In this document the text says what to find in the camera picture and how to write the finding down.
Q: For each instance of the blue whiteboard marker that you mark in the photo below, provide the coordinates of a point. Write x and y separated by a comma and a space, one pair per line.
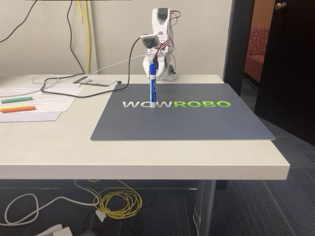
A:
152, 91

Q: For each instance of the green marker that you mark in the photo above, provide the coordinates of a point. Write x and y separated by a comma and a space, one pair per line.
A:
17, 99

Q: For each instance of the orange marker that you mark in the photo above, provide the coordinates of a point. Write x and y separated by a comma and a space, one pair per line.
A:
17, 108

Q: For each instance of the grey WOWROBO mat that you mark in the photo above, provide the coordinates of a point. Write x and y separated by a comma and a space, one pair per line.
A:
184, 123

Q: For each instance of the white printed paper sheet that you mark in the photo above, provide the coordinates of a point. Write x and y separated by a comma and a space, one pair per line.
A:
64, 91
54, 104
29, 116

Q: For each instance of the red patterned chair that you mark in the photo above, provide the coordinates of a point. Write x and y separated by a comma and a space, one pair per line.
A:
256, 59

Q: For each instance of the brass door knob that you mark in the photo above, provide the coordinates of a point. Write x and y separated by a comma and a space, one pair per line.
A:
280, 6

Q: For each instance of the dark wooden door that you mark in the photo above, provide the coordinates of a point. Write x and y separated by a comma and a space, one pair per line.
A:
290, 73

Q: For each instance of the grey metal table leg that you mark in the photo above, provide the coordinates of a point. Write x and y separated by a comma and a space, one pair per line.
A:
205, 209

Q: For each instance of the white power adapter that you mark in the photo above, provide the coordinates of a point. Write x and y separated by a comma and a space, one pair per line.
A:
59, 231

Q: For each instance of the white gripper camera module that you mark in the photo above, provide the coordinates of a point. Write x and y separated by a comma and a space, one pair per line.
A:
149, 40

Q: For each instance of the black door frame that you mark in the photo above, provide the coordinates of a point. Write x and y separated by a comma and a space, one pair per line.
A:
237, 49

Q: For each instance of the dark table frame rail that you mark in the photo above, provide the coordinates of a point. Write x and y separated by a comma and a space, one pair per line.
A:
98, 185

